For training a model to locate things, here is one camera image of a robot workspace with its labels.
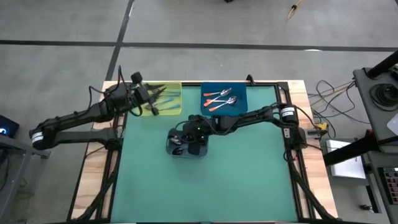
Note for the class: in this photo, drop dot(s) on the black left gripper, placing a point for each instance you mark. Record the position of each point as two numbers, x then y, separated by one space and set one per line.
143 95

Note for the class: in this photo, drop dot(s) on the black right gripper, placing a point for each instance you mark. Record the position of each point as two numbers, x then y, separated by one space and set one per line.
194 149

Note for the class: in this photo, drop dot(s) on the all-steel spoon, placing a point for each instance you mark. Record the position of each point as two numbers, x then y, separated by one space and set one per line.
176 140

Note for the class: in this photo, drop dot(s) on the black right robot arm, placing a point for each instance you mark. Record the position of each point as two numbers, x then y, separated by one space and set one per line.
248 116

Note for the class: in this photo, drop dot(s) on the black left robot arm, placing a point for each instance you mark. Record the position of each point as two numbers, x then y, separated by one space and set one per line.
77 116

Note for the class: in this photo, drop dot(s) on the grey plastic bin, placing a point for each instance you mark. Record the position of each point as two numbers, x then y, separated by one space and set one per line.
169 152

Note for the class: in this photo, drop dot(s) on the yellow-green plastic bin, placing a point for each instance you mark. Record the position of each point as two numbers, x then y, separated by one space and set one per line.
172 112

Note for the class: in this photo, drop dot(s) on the blue plastic bin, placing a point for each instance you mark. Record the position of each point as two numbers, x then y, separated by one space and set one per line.
239 107

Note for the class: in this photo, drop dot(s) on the teal table mat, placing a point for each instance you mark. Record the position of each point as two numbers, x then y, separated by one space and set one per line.
264 202

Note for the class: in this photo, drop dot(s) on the black device with blue light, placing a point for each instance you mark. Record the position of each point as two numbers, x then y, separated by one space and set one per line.
11 124

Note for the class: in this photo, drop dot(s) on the black diagonal bar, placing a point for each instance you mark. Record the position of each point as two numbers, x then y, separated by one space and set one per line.
342 155

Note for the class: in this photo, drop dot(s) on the white box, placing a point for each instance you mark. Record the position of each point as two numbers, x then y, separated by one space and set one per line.
348 166

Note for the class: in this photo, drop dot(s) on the grey metal stand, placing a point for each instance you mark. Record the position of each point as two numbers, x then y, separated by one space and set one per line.
12 174

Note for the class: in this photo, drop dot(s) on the small red knob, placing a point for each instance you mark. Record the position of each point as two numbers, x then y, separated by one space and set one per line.
370 133

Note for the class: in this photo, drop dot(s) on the grey equipment rack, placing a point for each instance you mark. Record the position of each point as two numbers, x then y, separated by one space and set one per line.
373 161

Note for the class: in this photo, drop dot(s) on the grey equipment cart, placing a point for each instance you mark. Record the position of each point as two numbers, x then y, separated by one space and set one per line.
365 93

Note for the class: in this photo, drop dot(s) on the small dark floor object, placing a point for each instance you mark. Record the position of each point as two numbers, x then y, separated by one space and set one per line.
366 208

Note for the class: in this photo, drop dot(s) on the black keypad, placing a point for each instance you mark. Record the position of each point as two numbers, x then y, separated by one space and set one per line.
391 183

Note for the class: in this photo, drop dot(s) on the white sheet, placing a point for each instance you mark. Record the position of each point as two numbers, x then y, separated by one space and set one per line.
394 124

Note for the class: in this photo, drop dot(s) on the black pole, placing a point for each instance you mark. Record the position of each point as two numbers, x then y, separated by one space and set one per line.
384 64

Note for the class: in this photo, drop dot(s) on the black aluminium table frame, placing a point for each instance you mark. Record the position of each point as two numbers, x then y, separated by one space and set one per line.
191 83

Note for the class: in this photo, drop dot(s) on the black frame bracket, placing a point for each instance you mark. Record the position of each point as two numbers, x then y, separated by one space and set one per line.
249 79

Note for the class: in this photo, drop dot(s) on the silver frame plate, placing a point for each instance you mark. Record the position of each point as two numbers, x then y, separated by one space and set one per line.
287 133

